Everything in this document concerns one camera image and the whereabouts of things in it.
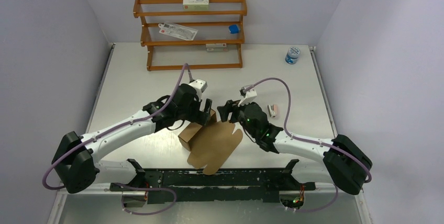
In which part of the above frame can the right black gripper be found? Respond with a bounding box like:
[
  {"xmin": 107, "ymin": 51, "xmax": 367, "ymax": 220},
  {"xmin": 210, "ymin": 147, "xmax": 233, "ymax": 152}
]
[{"xmin": 217, "ymin": 97, "xmax": 258, "ymax": 138}]

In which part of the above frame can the brown cardboard box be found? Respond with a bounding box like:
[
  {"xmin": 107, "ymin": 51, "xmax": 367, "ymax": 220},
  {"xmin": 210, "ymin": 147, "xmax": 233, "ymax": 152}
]
[{"xmin": 178, "ymin": 109, "xmax": 243, "ymax": 175}]

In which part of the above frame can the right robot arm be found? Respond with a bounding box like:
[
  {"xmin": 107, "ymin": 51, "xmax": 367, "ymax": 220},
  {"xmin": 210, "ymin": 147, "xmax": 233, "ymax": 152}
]
[{"xmin": 217, "ymin": 100, "xmax": 372, "ymax": 195}]

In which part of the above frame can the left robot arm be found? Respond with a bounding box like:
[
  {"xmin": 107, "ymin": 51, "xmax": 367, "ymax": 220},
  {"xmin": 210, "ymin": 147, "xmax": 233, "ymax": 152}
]
[{"xmin": 51, "ymin": 79, "xmax": 212, "ymax": 194}]

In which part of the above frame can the grey box lower shelf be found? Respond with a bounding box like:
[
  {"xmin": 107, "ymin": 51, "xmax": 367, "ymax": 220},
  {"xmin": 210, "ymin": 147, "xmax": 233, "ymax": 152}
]
[{"xmin": 205, "ymin": 43, "xmax": 228, "ymax": 52}]

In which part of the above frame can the white green box top shelf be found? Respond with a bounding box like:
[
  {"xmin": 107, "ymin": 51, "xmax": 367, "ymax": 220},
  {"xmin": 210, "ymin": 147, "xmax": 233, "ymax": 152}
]
[{"xmin": 183, "ymin": 0, "xmax": 209, "ymax": 11}]

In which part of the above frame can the small pink white stapler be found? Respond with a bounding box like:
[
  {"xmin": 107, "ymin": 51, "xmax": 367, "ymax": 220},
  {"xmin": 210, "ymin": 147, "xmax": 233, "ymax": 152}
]
[{"xmin": 267, "ymin": 104, "xmax": 279, "ymax": 118}]

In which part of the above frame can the wooden three-tier shelf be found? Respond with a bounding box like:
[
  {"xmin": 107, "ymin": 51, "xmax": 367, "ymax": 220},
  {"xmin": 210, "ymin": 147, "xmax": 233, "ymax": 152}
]
[{"xmin": 132, "ymin": 0, "xmax": 247, "ymax": 71}]

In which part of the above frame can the small blue object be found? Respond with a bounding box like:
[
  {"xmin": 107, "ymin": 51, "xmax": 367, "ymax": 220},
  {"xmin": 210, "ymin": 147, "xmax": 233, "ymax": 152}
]
[{"xmin": 228, "ymin": 25, "xmax": 241, "ymax": 34}]

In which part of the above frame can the blue white round jar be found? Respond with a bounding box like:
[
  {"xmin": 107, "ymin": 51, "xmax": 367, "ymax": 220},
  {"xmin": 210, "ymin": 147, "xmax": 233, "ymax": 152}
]
[{"xmin": 285, "ymin": 47, "xmax": 301, "ymax": 64}]

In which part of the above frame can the flat plastic blister package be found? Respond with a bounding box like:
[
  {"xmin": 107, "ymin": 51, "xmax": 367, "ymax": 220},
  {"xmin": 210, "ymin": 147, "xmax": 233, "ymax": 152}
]
[{"xmin": 158, "ymin": 23, "xmax": 198, "ymax": 41}]

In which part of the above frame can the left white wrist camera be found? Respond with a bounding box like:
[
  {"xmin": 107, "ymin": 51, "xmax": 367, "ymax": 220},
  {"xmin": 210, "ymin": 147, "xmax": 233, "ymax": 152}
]
[{"xmin": 189, "ymin": 79, "xmax": 208, "ymax": 96}]

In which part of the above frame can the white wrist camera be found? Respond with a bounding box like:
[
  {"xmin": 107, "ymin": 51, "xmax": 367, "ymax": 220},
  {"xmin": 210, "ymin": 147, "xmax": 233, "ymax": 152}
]
[
  {"xmin": 189, "ymin": 79, "xmax": 208, "ymax": 96},
  {"xmin": 238, "ymin": 85, "xmax": 257, "ymax": 107}
]

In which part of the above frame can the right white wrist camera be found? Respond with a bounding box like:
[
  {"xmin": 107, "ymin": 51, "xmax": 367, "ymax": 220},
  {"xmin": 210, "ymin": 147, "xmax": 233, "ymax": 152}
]
[{"xmin": 238, "ymin": 85, "xmax": 257, "ymax": 107}]

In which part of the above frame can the black base frame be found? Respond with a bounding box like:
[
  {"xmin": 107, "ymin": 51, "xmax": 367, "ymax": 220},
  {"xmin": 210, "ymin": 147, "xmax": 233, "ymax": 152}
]
[{"xmin": 109, "ymin": 159, "xmax": 316, "ymax": 204}]

